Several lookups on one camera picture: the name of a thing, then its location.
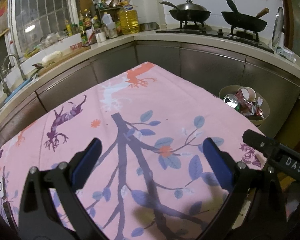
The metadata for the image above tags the pink red snack wrapper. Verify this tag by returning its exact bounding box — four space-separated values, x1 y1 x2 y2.
235 90 264 119

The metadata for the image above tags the green soda can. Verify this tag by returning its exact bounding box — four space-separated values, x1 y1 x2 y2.
223 94 240 111

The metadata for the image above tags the pink paper cup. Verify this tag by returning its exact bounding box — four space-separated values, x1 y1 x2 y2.
239 87 256 101

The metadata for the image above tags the beige trash bin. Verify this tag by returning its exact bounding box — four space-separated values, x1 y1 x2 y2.
219 85 270 127

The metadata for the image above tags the chrome kitchen faucet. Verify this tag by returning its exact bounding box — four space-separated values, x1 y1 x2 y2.
0 54 27 96

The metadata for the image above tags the kitchen window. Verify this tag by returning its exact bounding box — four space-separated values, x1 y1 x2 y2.
10 0 76 56

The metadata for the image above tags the pink floral tablecloth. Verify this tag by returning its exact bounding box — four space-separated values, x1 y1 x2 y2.
0 62 266 239

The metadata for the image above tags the gas stove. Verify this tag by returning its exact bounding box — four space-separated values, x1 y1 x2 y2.
156 22 274 54

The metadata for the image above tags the glass pot lid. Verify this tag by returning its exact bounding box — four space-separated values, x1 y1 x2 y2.
271 7 284 48

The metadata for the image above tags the black frying pan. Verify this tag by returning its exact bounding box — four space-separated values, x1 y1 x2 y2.
221 0 269 33

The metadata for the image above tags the wooden cutting board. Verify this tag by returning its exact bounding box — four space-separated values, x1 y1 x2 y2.
36 46 91 77

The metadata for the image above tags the wok with lid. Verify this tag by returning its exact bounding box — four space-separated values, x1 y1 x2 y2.
159 0 211 23

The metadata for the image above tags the large cooking oil bottle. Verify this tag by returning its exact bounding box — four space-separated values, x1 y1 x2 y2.
118 4 140 35

